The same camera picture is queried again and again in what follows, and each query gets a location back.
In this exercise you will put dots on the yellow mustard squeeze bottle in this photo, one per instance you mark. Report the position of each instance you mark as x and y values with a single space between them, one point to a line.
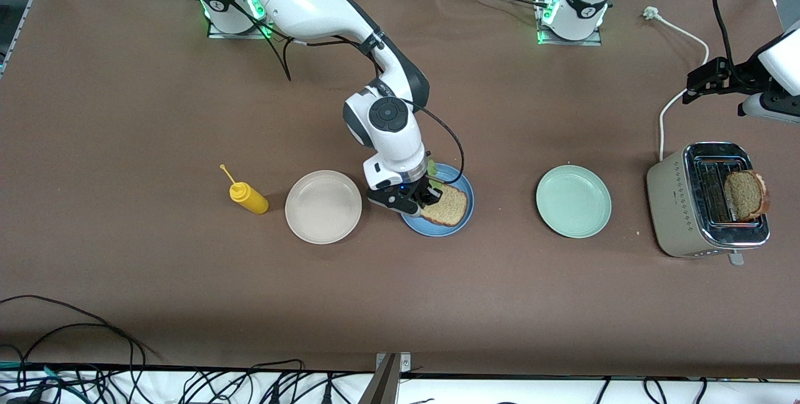
250 199

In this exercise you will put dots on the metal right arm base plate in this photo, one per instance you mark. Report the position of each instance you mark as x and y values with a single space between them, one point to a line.
269 25

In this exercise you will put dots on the brown bread slice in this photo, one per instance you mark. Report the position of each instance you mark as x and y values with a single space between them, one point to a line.
450 207
745 194

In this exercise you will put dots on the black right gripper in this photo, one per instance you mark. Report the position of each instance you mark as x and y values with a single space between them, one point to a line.
420 190

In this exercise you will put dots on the beige chrome two-slot toaster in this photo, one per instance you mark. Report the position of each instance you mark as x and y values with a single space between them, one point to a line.
672 204

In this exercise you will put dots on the mint green round plate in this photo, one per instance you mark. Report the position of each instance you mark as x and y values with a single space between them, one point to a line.
573 201

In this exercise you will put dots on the silver metal edge bracket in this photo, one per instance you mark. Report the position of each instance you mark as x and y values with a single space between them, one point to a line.
405 363

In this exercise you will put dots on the beige round plate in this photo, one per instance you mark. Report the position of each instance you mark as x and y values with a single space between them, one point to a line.
323 207

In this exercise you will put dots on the dark grey metal post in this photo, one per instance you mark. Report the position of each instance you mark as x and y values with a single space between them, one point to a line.
382 385

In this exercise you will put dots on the blue round plate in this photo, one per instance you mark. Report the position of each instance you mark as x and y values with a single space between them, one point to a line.
437 231

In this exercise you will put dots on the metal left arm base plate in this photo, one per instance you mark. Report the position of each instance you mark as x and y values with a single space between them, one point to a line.
562 42

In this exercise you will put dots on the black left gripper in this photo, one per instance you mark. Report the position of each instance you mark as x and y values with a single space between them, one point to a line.
735 76

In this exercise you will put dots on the green lettuce leaf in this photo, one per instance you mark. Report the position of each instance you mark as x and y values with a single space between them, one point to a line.
430 167

